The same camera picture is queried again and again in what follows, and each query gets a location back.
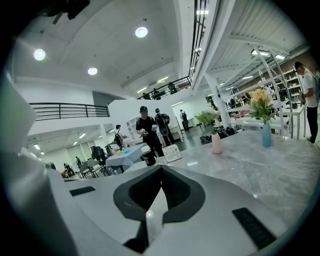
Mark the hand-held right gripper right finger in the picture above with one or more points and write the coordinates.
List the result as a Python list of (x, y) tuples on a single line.
[(212, 212)]

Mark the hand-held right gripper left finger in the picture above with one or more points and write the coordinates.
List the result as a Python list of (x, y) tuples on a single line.
[(105, 200)]

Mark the grey cushioned chair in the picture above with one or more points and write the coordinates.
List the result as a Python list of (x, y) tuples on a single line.
[(88, 168)]

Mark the turquoise fluffy object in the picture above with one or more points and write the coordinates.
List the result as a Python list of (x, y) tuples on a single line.
[(127, 151)]

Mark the black bottle with white lid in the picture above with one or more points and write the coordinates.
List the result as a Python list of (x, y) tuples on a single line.
[(148, 157)]

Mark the pink vase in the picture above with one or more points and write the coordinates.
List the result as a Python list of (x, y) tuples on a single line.
[(217, 143)]

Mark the small standing sign card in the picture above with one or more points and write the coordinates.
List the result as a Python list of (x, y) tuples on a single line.
[(173, 153)]

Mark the pile of black backpacks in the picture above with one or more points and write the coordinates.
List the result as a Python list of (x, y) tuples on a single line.
[(217, 135)]

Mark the white cubby shelf cabinet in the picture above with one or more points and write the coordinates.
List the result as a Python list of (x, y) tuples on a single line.
[(130, 125)]

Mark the blue vase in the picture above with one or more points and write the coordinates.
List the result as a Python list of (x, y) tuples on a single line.
[(266, 135)]

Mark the black balcony railing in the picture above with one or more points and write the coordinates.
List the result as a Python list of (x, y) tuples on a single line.
[(70, 111), (167, 87)]

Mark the white flower bouquet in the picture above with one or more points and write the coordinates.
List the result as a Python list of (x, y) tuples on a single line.
[(207, 117)]

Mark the white metal shelving rack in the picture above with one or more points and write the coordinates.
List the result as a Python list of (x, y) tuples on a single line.
[(250, 123)]

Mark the yellow flower bouquet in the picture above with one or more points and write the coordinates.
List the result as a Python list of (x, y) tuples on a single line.
[(261, 105)]

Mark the round ceiling light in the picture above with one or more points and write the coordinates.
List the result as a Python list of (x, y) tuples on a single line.
[(141, 32), (39, 54), (92, 71)]

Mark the ceiling tube light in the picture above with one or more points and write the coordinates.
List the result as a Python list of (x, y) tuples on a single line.
[(280, 57), (260, 53)]

